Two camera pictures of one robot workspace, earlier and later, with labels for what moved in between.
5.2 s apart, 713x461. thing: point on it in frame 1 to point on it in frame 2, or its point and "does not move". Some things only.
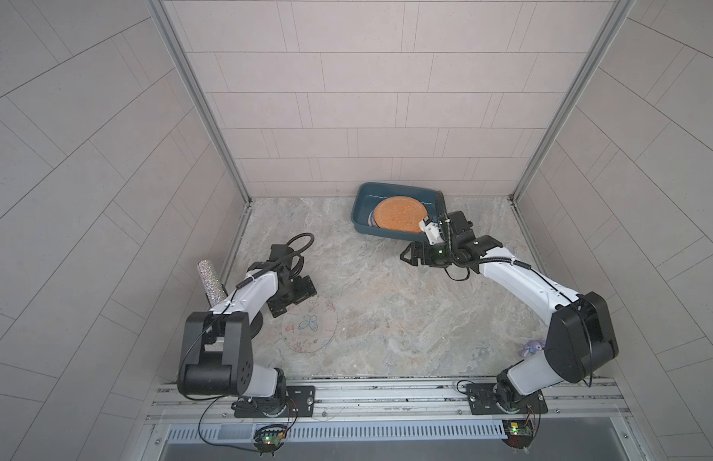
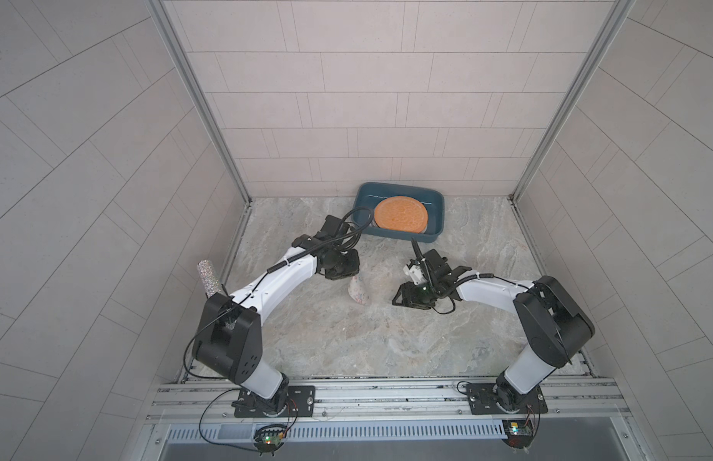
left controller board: (269, 438) does not move
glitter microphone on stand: (214, 290) does not move
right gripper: (424, 256) to (409, 296)
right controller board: (519, 432) does not move
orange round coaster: (400, 214) does not move
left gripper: (303, 292) to (354, 266)
